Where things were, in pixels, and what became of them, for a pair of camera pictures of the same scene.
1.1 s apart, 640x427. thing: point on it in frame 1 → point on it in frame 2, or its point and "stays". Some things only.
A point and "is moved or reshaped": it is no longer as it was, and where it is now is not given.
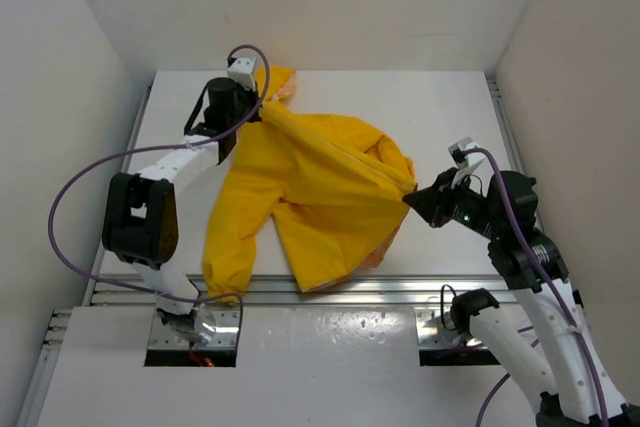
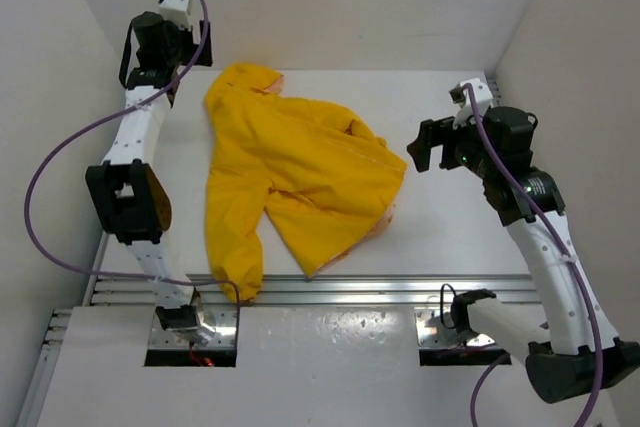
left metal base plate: [225, 334] stays
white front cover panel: [336, 367] stays
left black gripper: [248, 94] → [187, 36]
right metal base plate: [435, 330] stays
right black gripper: [431, 201] → [430, 131]
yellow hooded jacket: [334, 188] is moved or reshaped
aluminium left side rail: [53, 324] stays
